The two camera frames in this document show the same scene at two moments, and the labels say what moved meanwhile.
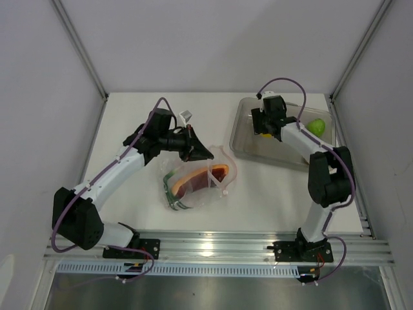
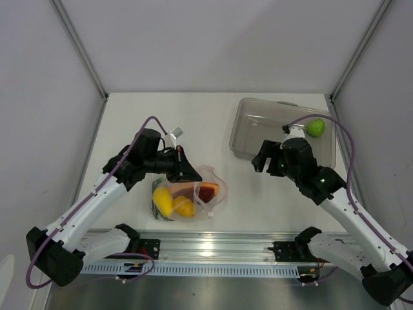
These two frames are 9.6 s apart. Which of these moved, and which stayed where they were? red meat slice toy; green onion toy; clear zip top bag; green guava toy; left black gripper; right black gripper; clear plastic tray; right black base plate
Moved: green onion toy; right black gripper; clear zip top bag; left black gripper; red meat slice toy
Stayed: clear plastic tray; right black base plate; green guava toy
